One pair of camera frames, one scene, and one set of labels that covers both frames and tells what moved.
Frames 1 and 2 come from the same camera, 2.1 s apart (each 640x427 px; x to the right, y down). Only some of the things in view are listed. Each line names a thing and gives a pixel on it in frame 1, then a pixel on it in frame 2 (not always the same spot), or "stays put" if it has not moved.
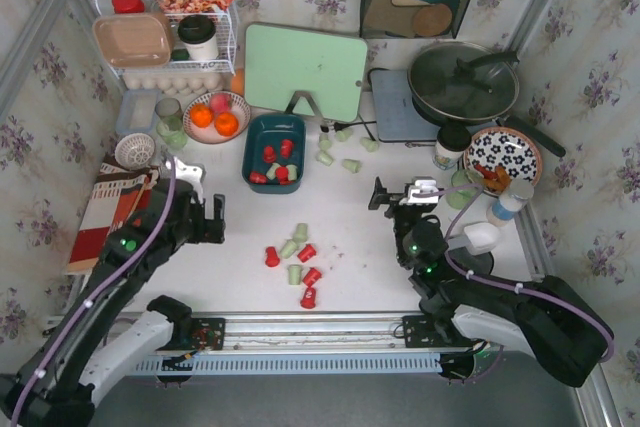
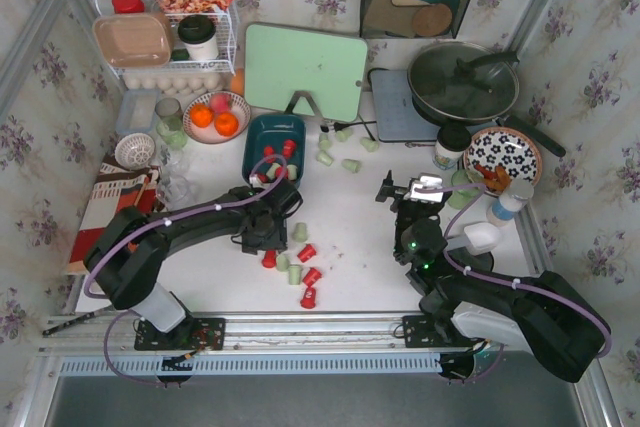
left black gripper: x=206 y=220 to x=282 y=195
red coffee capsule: x=272 y=259 stays put
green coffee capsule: x=288 y=248 to x=282 y=263
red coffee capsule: x=282 y=175 stays put
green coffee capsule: x=351 y=165 stays put
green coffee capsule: x=292 y=172 stays put
